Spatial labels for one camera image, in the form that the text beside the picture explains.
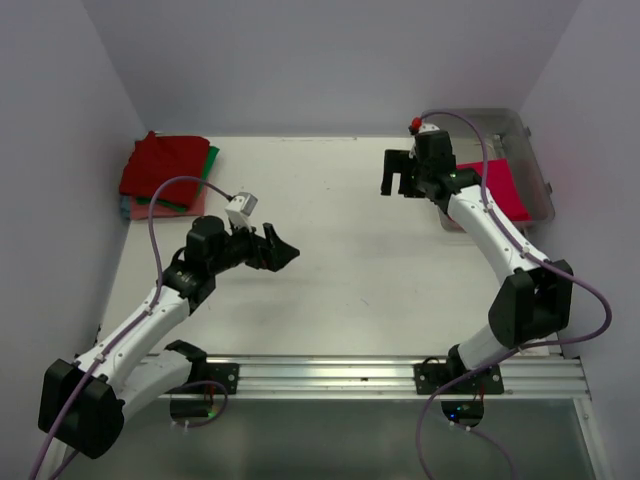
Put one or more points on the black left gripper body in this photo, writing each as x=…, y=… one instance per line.
x=242, y=247

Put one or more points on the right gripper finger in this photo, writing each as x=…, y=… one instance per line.
x=406, y=170
x=391, y=166

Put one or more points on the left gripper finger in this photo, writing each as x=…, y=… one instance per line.
x=281, y=254
x=270, y=235

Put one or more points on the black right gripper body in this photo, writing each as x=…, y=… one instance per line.
x=422, y=173

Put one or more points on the crimson pink t shirt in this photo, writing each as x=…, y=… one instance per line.
x=503, y=190

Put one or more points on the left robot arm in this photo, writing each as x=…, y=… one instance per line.
x=86, y=403

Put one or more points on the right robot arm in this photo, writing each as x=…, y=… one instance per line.
x=534, y=296

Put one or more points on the clear plastic bin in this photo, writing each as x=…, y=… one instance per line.
x=501, y=133

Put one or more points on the green folded shirt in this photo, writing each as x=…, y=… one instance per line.
x=164, y=201

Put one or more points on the salmon pink folded shirt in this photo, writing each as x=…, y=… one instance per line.
x=141, y=212

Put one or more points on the dark red folded shirt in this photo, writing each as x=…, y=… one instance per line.
x=158, y=158

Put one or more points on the light blue folded shirt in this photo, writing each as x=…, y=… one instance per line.
x=125, y=207

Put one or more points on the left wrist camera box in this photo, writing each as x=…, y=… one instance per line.
x=239, y=210

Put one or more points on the aluminium mounting rail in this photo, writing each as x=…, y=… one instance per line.
x=392, y=378

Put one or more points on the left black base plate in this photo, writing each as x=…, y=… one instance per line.
x=226, y=374

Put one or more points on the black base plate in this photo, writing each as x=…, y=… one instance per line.
x=226, y=374
x=430, y=375

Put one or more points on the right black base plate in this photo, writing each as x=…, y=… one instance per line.
x=430, y=375

